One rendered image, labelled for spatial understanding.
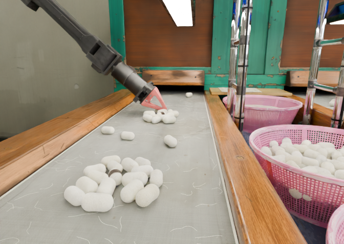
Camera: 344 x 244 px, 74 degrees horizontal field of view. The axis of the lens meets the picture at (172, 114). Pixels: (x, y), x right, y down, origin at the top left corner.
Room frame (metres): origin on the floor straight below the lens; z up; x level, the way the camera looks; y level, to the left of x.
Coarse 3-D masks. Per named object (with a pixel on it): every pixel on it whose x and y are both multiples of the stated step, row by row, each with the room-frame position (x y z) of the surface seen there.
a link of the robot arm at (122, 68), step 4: (120, 64) 0.72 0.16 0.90; (124, 64) 0.73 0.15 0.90; (116, 68) 0.71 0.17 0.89; (120, 68) 0.71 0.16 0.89; (124, 68) 0.72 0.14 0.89; (128, 68) 0.73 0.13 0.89; (112, 72) 0.72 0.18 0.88; (116, 72) 0.71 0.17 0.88; (120, 72) 0.71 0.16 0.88; (124, 72) 0.71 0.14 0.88; (128, 72) 0.72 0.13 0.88; (132, 72) 0.72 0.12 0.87; (116, 76) 0.72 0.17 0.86; (120, 76) 0.71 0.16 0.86; (124, 76) 0.71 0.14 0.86; (120, 80) 0.72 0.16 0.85; (124, 80) 0.71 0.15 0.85
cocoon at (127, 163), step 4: (124, 160) 0.34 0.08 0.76; (128, 160) 0.34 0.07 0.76; (132, 160) 0.34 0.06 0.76; (124, 164) 0.34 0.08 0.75; (128, 164) 0.33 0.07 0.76; (132, 164) 0.33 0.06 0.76; (136, 164) 0.33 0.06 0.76; (124, 168) 0.34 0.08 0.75; (128, 168) 0.33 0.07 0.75; (132, 168) 0.33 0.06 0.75
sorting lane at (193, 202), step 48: (192, 96) 1.08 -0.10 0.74; (96, 144) 0.46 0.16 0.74; (144, 144) 0.46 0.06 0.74; (192, 144) 0.46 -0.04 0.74; (48, 192) 0.28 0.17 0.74; (192, 192) 0.28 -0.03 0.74; (0, 240) 0.20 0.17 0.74; (48, 240) 0.20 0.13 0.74; (96, 240) 0.20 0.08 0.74; (144, 240) 0.20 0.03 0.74; (192, 240) 0.20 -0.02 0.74
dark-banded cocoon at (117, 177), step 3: (114, 168) 0.32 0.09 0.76; (114, 174) 0.30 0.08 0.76; (117, 174) 0.30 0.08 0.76; (120, 174) 0.30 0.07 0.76; (111, 177) 0.30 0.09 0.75; (114, 177) 0.29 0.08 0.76; (117, 177) 0.30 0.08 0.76; (120, 177) 0.30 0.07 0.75; (117, 180) 0.29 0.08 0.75; (120, 180) 0.30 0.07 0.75; (117, 183) 0.29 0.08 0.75; (120, 183) 0.30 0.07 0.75
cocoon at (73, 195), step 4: (68, 188) 0.26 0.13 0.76; (72, 188) 0.26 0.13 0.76; (76, 188) 0.26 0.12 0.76; (64, 192) 0.26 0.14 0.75; (68, 192) 0.26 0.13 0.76; (72, 192) 0.25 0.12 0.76; (76, 192) 0.25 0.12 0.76; (80, 192) 0.25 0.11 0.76; (64, 196) 0.26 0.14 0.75; (68, 196) 0.25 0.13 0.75; (72, 196) 0.25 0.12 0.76; (76, 196) 0.25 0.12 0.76; (80, 196) 0.25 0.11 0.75; (68, 200) 0.25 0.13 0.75; (72, 200) 0.25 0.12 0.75; (76, 200) 0.25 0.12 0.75; (80, 200) 0.25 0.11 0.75; (72, 204) 0.25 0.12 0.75; (76, 204) 0.25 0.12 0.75; (80, 204) 0.25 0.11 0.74
